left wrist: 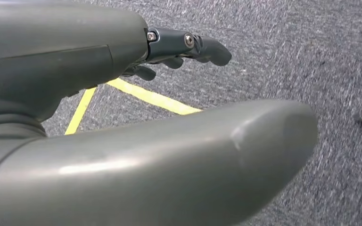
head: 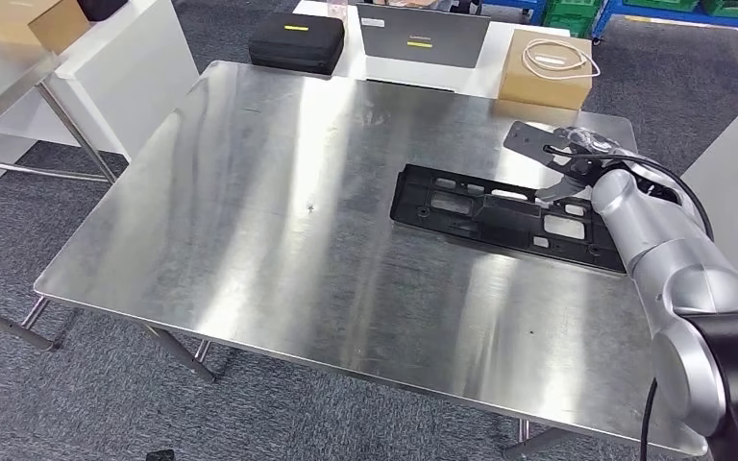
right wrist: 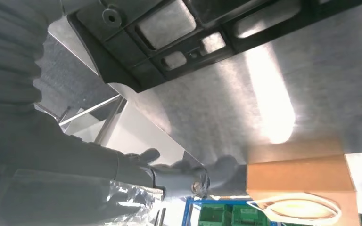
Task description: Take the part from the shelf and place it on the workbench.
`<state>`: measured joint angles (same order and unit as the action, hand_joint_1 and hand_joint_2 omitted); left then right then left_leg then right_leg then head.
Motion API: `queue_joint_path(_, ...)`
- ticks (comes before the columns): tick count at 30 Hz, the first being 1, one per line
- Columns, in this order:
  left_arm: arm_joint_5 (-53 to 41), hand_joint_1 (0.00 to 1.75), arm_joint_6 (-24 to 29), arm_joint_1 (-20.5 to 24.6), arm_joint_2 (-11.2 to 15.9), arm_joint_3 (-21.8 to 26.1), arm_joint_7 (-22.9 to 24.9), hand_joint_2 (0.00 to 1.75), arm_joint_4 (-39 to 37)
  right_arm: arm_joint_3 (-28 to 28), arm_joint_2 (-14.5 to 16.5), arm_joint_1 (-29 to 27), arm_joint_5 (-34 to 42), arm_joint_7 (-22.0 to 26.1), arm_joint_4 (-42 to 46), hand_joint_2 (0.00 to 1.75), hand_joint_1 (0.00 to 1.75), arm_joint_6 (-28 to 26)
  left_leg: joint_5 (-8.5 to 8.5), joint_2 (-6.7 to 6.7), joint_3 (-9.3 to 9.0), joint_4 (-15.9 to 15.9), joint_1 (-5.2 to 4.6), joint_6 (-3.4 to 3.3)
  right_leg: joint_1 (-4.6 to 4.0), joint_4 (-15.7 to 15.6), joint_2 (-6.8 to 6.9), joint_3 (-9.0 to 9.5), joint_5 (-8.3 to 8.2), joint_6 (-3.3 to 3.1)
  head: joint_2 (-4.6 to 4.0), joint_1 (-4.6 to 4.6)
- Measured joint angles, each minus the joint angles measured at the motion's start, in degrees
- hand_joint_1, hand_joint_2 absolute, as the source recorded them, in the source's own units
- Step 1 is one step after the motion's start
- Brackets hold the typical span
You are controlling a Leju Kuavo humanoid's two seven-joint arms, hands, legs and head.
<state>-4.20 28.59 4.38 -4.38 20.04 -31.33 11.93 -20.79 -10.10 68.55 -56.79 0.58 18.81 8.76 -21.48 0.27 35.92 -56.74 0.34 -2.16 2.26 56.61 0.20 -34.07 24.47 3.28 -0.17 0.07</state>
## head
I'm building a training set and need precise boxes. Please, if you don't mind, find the black zip case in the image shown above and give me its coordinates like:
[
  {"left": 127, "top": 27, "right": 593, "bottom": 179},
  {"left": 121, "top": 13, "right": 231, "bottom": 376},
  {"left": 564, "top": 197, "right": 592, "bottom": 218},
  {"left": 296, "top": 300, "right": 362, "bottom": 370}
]
[{"left": 248, "top": 12, "right": 346, "bottom": 76}]

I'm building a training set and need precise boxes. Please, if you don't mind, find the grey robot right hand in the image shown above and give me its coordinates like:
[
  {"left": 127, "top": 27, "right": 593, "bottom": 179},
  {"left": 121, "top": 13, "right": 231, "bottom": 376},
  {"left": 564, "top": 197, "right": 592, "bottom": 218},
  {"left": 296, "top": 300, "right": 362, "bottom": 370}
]
[{"left": 537, "top": 126, "right": 639, "bottom": 205}]

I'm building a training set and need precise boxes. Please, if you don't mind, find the white coiled cable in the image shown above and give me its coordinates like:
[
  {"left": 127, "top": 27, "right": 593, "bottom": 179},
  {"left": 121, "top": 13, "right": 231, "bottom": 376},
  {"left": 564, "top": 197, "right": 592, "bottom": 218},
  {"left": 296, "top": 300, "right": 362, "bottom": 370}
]
[{"left": 521, "top": 37, "right": 602, "bottom": 82}]

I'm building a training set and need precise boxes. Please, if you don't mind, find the brown cardboard box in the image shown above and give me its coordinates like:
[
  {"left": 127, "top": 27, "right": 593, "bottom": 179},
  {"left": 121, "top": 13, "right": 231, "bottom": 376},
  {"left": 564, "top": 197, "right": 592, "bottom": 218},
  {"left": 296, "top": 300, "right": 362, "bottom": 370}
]
[
  {"left": 0, "top": 0, "right": 92, "bottom": 56},
  {"left": 498, "top": 29, "right": 594, "bottom": 111}
]

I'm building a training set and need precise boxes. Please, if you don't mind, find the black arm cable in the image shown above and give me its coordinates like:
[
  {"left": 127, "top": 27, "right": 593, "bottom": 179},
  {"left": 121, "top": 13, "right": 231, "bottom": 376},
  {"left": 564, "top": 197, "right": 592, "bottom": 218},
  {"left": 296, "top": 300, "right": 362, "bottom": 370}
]
[{"left": 544, "top": 144, "right": 716, "bottom": 461}]

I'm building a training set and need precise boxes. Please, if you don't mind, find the black pouch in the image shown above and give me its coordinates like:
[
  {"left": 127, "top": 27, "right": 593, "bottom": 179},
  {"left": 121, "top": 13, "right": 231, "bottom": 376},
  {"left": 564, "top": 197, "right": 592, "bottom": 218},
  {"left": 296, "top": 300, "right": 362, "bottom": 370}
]
[{"left": 76, "top": 0, "right": 130, "bottom": 22}]

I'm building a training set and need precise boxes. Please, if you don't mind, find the stainless steel workbench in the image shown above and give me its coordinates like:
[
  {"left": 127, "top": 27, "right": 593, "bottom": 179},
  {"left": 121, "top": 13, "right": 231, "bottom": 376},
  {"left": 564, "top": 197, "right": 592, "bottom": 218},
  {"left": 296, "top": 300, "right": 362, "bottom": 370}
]
[{"left": 21, "top": 60, "right": 711, "bottom": 461}]

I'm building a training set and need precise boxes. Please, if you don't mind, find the grey laptop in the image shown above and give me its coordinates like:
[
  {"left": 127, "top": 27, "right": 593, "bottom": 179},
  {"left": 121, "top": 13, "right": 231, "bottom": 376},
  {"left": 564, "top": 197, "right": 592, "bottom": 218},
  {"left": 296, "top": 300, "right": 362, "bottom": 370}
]
[{"left": 356, "top": 3, "right": 491, "bottom": 69}]

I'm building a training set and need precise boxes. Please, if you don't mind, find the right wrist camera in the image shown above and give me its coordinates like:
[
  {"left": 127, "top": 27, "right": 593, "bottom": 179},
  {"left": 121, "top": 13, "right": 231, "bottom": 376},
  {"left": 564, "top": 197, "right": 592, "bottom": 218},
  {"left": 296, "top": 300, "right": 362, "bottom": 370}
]
[{"left": 503, "top": 120, "right": 578, "bottom": 172}]

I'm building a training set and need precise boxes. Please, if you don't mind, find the black plastic frame part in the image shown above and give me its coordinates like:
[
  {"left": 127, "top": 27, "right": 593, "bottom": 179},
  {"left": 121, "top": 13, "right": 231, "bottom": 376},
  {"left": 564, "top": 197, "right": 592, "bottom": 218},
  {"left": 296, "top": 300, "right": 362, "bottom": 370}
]
[{"left": 389, "top": 163, "right": 628, "bottom": 275}]

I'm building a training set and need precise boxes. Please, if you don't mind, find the blue metal shelf rack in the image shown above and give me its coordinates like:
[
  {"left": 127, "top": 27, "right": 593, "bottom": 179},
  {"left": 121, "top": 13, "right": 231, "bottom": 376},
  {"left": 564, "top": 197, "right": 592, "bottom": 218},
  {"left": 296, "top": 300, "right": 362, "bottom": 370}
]
[
  {"left": 591, "top": 0, "right": 738, "bottom": 36},
  {"left": 483, "top": 0, "right": 547, "bottom": 11}
]

